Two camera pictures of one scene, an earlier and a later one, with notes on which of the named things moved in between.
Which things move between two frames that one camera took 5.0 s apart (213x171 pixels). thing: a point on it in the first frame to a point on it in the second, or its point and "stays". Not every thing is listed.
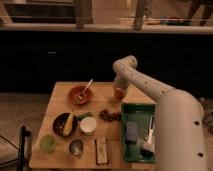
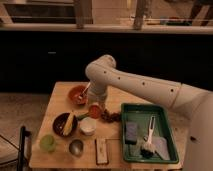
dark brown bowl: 60,123 stays
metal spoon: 85,89 stays
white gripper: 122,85 to 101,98
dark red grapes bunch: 110,116 stays
